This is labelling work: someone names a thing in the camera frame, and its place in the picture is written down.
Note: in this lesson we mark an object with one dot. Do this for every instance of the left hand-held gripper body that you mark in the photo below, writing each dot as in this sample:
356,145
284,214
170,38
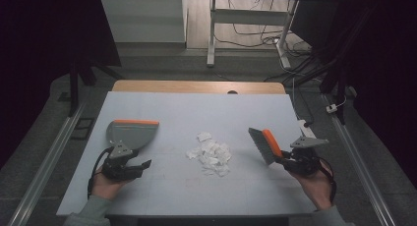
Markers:
119,162

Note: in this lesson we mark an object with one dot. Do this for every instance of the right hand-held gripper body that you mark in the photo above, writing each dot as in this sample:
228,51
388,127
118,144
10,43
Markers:
303,157

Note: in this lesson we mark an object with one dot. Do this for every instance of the grey dustpan with orange edge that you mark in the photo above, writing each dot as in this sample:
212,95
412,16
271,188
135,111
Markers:
134,134

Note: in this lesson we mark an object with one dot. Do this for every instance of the orange brush with grey bristles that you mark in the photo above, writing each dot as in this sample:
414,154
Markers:
267,145

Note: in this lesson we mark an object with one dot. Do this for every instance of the pile of white paper scraps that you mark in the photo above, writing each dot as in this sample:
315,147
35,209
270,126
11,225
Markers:
211,155

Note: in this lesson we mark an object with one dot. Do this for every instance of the person's left hand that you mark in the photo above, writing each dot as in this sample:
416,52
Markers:
106,186

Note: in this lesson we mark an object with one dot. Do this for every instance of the person's right hand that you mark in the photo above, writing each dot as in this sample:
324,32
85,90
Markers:
314,186

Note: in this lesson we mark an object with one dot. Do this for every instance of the white flat strip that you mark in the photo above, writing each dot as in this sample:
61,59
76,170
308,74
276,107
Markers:
307,130

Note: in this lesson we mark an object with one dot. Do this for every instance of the white table mat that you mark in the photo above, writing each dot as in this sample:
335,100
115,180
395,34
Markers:
183,190

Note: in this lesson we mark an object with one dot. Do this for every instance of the wooden table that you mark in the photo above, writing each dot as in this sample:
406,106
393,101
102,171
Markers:
183,86

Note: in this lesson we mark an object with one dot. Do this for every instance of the black stand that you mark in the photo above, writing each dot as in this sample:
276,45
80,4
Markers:
74,85

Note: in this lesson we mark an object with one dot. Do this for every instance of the black curtain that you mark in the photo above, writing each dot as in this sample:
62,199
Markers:
36,55
387,72

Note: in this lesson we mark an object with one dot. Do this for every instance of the white cabinet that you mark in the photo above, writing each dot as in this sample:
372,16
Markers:
144,19

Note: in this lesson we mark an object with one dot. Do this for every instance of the black floor frame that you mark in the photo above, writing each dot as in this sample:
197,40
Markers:
82,137

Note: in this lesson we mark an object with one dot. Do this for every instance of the aluminium rail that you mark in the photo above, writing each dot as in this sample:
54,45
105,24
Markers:
364,173
46,163

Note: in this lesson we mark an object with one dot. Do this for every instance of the white desk frame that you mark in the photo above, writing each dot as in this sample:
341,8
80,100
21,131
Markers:
249,17

